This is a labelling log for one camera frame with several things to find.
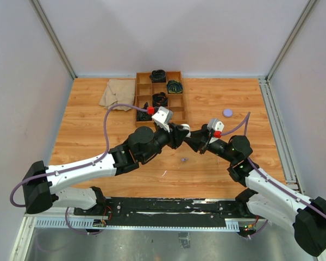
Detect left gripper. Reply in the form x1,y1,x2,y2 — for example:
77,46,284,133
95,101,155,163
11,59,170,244
141,122,190,163

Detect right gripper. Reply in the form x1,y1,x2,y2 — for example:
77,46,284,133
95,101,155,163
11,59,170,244
184,127,236,164

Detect white earbud case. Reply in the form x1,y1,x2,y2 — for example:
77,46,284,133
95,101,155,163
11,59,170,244
181,124,191,138

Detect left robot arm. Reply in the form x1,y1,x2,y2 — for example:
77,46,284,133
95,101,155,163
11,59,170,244
22,123,190,214

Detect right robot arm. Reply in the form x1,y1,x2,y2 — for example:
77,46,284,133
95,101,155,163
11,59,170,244
184,125,326,257

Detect purple earbud case far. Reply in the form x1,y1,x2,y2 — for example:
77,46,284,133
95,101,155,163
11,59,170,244
223,109,233,117

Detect black orange rolled tie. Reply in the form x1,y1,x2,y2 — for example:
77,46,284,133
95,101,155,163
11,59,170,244
152,92,168,107

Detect wooden compartment tray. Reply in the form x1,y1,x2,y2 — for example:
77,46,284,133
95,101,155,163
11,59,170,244
135,70,187,124

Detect dark floral folded tie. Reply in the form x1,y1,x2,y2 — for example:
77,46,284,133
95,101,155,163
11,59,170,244
136,110,152,122

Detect blue yellow rolled tie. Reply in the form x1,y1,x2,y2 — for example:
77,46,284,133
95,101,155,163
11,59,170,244
166,80,183,94

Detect black rolled tie top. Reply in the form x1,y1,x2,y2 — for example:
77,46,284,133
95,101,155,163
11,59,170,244
149,70,166,83

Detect beige folded cloth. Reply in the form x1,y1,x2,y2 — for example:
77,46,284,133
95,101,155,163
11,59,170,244
99,79,135,109

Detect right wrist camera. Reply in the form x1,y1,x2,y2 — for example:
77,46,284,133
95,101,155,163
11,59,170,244
207,118,224,138

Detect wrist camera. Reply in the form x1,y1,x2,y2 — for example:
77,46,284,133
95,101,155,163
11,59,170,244
152,107,173,133
207,118,224,138

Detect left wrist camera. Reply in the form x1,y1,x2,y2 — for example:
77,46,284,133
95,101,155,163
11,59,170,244
152,107,173,133

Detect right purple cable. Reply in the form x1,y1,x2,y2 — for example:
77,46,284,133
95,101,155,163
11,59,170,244
213,111,326,243

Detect purple cable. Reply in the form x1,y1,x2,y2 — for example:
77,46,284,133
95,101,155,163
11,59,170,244
10,103,155,208
213,111,326,243

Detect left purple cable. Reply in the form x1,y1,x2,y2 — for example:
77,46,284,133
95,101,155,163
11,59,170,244
10,103,155,208

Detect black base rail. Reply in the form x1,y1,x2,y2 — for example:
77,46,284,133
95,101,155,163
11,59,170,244
72,197,254,229

